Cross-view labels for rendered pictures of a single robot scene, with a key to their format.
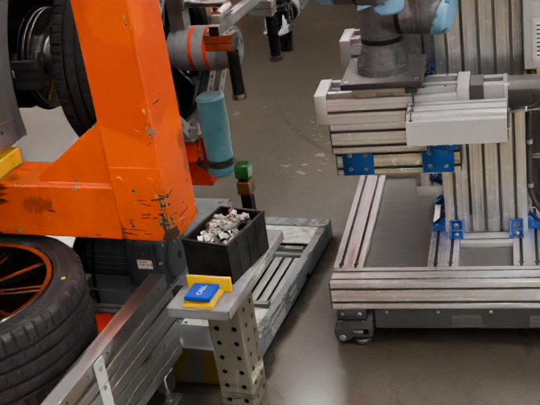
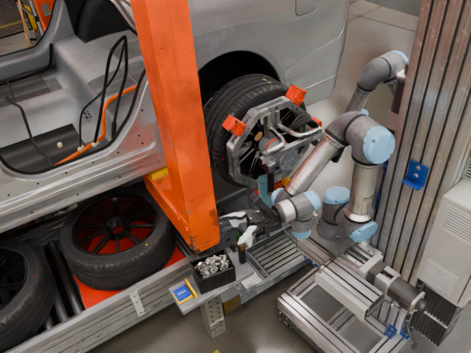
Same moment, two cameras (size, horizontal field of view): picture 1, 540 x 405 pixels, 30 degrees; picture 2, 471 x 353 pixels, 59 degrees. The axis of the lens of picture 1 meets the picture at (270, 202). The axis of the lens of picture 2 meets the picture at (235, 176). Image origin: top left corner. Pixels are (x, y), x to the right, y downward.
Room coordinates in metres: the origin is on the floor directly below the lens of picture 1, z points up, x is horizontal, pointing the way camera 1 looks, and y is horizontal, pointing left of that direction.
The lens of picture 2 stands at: (1.39, -0.83, 2.27)
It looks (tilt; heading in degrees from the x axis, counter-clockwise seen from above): 40 degrees down; 38
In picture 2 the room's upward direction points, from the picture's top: 5 degrees counter-clockwise
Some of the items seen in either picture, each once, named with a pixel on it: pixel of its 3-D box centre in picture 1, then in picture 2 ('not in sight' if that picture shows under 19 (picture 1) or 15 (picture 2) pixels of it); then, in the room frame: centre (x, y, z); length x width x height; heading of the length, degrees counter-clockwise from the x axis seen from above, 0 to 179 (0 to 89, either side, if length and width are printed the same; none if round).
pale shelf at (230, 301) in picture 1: (228, 271); (212, 281); (2.35, 0.14, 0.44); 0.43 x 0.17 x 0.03; 157
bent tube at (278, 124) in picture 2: not in sight; (298, 122); (3.11, 0.04, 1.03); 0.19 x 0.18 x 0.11; 67
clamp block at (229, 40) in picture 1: (221, 40); (267, 164); (2.83, 0.07, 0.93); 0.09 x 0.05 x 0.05; 67
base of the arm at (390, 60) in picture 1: (382, 51); (333, 221); (2.68, -0.37, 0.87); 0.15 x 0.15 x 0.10
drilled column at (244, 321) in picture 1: (237, 347); (211, 307); (2.33, 0.15, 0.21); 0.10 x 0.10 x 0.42; 67
